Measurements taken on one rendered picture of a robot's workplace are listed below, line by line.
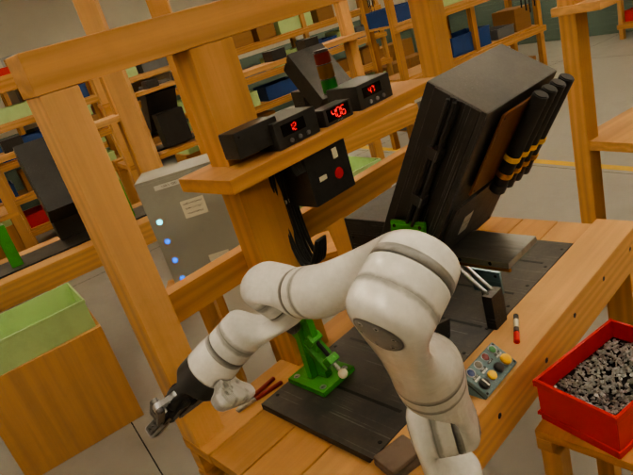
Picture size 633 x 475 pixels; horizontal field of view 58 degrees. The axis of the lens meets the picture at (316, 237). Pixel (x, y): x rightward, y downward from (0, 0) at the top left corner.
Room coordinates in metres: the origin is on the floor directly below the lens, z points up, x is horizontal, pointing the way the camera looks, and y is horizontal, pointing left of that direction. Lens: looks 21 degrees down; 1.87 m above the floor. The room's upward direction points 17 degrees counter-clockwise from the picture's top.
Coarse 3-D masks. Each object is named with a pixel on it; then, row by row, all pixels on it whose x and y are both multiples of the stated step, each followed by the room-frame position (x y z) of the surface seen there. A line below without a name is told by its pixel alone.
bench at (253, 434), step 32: (512, 224) 2.03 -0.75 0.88; (544, 224) 1.95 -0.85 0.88; (576, 224) 1.88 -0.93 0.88; (256, 384) 1.49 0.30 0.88; (224, 416) 1.38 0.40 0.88; (256, 416) 1.34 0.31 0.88; (192, 448) 1.31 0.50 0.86; (224, 448) 1.25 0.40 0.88; (256, 448) 1.21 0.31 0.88; (288, 448) 1.17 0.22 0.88; (320, 448) 1.14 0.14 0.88
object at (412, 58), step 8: (408, 40) 11.65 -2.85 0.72; (392, 48) 11.44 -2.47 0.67; (408, 48) 11.63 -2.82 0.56; (392, 56) 11.40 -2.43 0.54; (408, 56) 11.47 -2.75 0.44; (416, 56) 11.18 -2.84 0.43; (384, 64) 11.29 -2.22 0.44; (392, 64) 10.96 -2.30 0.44; (408, 64) 11.05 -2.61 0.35; (416, 64) 11.16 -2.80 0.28; (368, 72) 11.25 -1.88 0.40
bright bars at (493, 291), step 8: (464, 272) 1.44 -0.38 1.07; (472, 272) 1.45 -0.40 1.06; (472, 280) 1.42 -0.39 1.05; (480, 280) 1.43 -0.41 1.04; (480, 288) 1.40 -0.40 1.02; (488, 288) 1.41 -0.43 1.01; (496, 288) 1.40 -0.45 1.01; (488, 296) 1.38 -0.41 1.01; (496, 296) 1.38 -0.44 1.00; (488, 304) 1.38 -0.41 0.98; (496, 304) 1.38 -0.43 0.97; (504, 304) 1.40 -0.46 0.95; (488, 312) 1.38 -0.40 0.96; (496, 312) 1.38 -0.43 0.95; (504, 312) 1.40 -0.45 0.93; (488, 320) 1.38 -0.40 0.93; (496, 320) 1.37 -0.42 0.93; (504, 320) 1.39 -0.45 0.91; (496, 328) 1.37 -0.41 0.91
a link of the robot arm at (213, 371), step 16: (208, 336) 0.77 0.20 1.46; (192, 352) 0.77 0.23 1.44; (208, 352) 0.75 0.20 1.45; (192, 368) 0.75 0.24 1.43; (208, 368) 0.74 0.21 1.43; (224, 368) 0.74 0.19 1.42; (240, 368) 0.76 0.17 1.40; (208, 384) 0.74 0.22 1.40; (224, 384) 0.74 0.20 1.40; (240, 384) 0.76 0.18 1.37; (224, 400) 0.70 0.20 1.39; (240, 400) 0.73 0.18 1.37
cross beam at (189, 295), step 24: (384, 168) 2.01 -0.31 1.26; (360, 192) 1.92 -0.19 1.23; (312, 216) 1.77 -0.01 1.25; (336, 216) 1.83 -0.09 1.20; (216, 264) 1.54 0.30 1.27; (240, 264) 1.57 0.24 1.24; (168, 288) 1.46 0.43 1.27; (192, 288) 1.46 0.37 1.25; (216, 288) 1.51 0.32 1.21; (192, 312) 1.45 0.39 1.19
